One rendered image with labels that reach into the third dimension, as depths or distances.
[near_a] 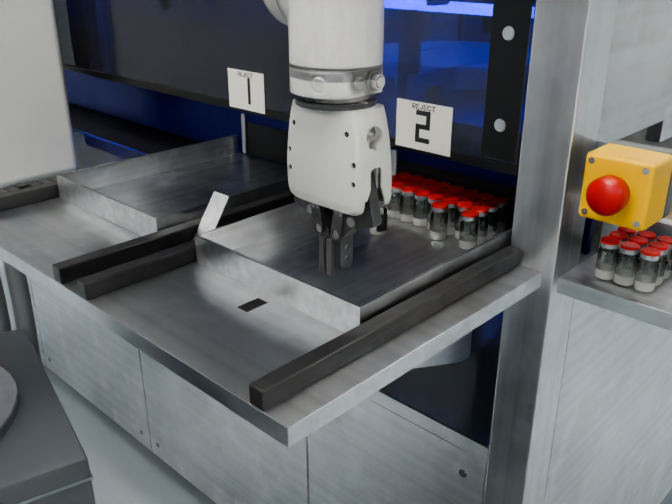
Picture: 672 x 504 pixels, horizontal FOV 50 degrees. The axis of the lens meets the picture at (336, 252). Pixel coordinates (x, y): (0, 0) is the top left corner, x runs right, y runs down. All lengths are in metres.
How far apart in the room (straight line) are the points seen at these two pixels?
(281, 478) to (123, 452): 0.70
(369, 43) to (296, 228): 0.38
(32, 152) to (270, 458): 0.74
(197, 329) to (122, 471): 1.27
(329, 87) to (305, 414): 0.27
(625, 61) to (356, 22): 0.37
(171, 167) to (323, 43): 0.65
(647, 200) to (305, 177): 0.34
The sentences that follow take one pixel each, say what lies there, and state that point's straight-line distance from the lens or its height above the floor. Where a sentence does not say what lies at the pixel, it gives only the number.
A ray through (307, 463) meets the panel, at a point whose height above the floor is 0.37.
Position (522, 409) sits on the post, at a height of 0.69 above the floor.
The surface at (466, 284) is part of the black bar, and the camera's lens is 0.78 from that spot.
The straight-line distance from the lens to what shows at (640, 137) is 1.62.
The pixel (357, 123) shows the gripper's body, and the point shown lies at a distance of 0.63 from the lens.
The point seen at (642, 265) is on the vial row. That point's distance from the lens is 0.84.
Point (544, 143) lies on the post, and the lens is 0.82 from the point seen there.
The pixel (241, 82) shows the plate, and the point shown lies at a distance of 1.14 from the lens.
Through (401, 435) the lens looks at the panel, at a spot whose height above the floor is 0.54.
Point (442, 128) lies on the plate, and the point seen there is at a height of 1.02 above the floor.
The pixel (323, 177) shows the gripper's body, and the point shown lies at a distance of 0.67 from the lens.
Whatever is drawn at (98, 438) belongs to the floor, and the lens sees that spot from 2.10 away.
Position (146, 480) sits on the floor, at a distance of 1.93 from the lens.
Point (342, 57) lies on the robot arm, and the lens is 0.62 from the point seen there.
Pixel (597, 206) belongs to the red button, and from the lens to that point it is 0.77.
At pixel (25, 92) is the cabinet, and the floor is 0.97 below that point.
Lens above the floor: 1.23
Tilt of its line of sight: 23 degrees down
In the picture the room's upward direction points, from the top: straight up
